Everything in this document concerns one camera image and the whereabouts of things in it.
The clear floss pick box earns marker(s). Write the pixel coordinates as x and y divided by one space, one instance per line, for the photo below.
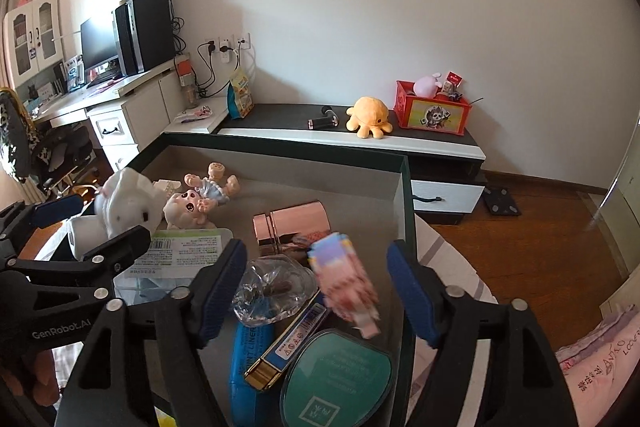
173 259

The rose gold cylinder case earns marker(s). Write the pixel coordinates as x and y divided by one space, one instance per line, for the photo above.
291 230

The teal oval clear case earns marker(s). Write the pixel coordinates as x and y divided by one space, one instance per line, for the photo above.
336 381

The blue highlighter marker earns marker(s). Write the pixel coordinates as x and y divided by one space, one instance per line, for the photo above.
249 407

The white computer desk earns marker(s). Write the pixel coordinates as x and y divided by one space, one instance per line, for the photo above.
126 115

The blue gold perfume box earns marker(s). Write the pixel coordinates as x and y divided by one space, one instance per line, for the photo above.
274 362

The black office chair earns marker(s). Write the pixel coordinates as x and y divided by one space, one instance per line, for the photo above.
48 159

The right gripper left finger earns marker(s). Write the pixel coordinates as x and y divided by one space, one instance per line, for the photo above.
110 383

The snack bag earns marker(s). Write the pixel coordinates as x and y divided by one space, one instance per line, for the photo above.
239 98

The red cartoon storage crate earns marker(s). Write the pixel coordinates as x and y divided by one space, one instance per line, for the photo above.
437 114

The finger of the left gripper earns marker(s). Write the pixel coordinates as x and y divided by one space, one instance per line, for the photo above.
99 266
19 220

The pink storage box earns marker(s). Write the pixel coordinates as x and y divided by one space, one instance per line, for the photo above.
292 192

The pink block toy figure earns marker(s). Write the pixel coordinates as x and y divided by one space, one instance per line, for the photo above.
344 283

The black bathroom scale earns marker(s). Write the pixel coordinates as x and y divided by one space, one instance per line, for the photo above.
499 202

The computer monitor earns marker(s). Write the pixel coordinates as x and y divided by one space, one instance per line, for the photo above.
98 42

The white glass door cabinet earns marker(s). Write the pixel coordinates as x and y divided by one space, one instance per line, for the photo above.
32 40

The striped white quilt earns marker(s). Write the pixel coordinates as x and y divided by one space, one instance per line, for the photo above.
333 380

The baby doll figurine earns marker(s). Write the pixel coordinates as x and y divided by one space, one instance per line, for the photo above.
191 209

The pink bedding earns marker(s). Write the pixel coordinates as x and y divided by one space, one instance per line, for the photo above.
597 367

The pink pig plush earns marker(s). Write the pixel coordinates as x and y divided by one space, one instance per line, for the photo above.
427 86

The white camera plug device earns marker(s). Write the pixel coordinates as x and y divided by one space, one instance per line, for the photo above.
85 233

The black computer tower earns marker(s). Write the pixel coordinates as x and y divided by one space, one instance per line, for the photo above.
143 33

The orange octopus plush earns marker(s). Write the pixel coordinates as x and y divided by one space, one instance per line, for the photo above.
368 117

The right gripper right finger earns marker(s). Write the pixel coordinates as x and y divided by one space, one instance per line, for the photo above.
523 386

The clear glass perfume bottle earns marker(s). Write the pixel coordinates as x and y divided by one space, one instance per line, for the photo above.
272 289

